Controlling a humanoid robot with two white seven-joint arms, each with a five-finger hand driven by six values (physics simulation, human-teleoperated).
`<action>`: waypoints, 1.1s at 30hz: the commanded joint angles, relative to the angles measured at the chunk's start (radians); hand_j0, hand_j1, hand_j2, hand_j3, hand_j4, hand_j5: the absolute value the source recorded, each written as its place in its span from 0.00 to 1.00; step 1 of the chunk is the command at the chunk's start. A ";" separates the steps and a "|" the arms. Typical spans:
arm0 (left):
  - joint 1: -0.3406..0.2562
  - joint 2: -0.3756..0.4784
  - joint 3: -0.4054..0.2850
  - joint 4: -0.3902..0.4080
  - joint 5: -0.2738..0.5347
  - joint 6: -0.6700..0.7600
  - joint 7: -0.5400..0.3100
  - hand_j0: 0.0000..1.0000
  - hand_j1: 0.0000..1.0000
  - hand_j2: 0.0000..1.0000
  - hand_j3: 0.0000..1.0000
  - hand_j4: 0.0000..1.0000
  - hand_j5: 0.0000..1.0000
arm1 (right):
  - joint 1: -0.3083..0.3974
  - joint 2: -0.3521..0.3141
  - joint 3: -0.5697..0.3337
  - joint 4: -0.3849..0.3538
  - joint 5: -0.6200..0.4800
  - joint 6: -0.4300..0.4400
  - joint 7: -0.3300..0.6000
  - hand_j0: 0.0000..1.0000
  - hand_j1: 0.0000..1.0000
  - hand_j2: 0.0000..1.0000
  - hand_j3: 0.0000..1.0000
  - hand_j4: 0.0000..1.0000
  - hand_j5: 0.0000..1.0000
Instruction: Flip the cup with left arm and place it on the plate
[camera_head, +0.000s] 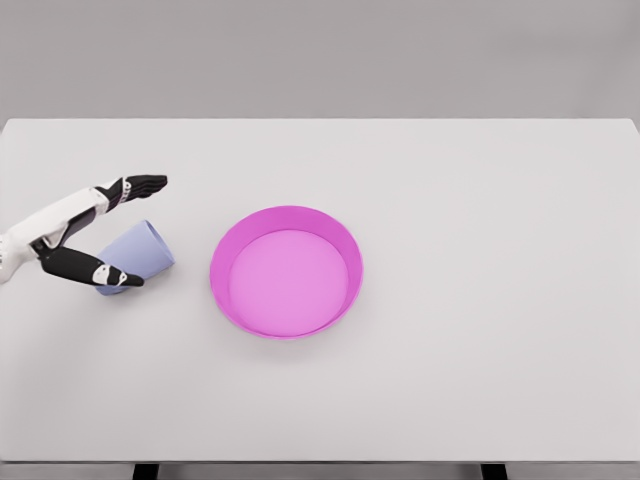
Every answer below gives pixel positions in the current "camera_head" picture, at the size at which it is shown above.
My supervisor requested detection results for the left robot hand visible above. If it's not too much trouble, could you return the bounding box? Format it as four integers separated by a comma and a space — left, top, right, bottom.
0, 174, 169, 289

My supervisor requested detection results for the lavender cup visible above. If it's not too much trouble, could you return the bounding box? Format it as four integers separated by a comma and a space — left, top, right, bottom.
92, 219, 176, 298

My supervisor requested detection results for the pink round plate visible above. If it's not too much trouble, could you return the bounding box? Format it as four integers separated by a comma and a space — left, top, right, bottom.
209, 204, 364, 342

